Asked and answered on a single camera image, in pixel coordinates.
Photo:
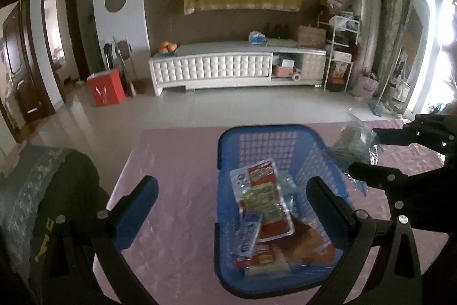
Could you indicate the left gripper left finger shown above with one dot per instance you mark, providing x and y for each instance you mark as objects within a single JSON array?
[{"x": 116, "y": 232}]

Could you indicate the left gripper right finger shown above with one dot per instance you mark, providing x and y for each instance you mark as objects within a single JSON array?
[{"x": 395, "y": 277}]

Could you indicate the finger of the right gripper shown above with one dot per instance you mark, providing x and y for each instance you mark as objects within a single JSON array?
[
  {"x": 384, "y": 178},
  {"x": 395, "y": 136}
]

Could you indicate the clear grey biscuit bag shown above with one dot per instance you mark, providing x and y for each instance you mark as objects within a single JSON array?
[{"x": 356, "y": 143}]

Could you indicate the white ring cookies bag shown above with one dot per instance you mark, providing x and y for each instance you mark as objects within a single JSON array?
[{"x": 307, "y": 253}]

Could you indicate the dark maroon snack packet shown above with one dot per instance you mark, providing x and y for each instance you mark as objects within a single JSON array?
[{"x": 303, "y": 232}]

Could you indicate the clear blue candy bag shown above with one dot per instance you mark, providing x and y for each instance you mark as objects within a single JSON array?
[{"x": 289, "y": 190}]

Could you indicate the green edged cracker pack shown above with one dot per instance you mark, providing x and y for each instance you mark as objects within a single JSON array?
[{"x": 276, "y": 269}]

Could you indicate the red orange snack packet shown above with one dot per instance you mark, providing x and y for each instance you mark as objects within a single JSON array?
[{"x": 263, "y": 255}]

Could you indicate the red white large snack pack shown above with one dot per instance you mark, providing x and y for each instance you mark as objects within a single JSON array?
[{"x": 256, "y": 188}]

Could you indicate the small blue wafer packet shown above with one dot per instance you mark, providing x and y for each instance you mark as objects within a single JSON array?
[{"x": 248, "y": 234}]

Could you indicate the white pink shopping bag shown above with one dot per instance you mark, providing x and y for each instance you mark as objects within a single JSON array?
[{"x": 365, "y": 86}]

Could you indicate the dark covered sofa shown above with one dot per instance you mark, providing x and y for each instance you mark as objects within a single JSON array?
[{"x": 49, "y": 197}]

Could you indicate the blue plastic basket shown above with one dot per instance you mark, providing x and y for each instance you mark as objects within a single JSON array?
[{"x": 297, "y": 150}]

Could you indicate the white metal shelf rack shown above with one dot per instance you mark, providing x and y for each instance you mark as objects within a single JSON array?
[{"x": 342, "y": 33}]

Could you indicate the white roll in cabinet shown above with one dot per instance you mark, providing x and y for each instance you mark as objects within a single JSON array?
[{"x": 296, "y": 77}]

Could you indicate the brown cardboard box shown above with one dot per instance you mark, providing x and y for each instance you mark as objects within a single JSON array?
[{"x": 311, "y": 37}]

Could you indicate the white tufted tv cabinet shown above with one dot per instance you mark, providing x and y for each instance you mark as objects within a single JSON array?
[{"x": 236, "y": 64}]

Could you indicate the silver standing air conditioner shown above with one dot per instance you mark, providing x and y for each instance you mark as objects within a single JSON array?
[{"x": 368, "y": 14}]

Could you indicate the dark wooden door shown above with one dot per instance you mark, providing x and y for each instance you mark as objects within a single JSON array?
[{"x": 23, "y": 85}]

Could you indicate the blue tissue box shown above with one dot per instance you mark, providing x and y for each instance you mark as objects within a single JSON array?
[{"x": 257, "y": 38}]

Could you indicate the oranges on plate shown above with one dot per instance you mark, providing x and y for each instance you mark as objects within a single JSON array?
[{"x": 167, "y": 48}]

